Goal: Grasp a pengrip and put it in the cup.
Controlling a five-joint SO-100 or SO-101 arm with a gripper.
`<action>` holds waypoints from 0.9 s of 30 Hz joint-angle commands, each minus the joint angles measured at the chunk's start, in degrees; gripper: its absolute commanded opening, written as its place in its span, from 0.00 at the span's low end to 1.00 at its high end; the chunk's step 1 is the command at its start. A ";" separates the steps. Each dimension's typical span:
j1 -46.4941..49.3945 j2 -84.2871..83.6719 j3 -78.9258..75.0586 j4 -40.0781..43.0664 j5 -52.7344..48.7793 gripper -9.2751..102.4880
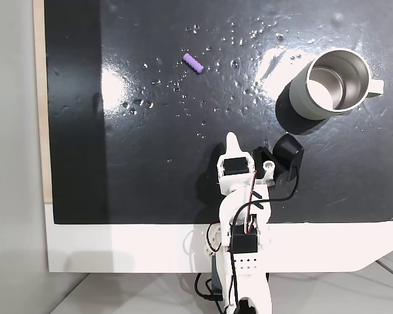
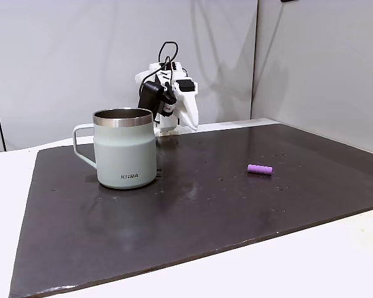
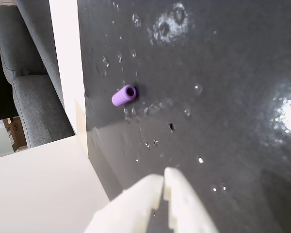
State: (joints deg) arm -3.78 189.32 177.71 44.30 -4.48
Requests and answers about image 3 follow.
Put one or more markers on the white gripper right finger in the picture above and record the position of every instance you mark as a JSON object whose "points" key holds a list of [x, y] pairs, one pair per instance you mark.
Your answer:
{"points": [[184, 204]]}

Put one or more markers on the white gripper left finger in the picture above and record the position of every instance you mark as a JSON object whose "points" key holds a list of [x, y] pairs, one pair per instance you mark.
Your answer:
{"points": [[133, 206]]}

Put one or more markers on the purple ribbed pen grip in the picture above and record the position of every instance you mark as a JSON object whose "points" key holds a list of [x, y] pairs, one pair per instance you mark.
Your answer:
{"points": [[123, 95]]}

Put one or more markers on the dark grey plastic table cover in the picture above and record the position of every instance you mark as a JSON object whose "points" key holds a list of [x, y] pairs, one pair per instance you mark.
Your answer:
{"points": [[196, 97]]}

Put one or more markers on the brown cardboard box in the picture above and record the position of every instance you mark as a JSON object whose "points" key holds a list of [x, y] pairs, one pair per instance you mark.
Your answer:
{"points": [[15, 132]]}

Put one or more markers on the grey fabric sofa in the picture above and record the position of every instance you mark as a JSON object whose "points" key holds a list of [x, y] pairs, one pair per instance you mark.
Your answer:
{"points": [[26, 77]]}

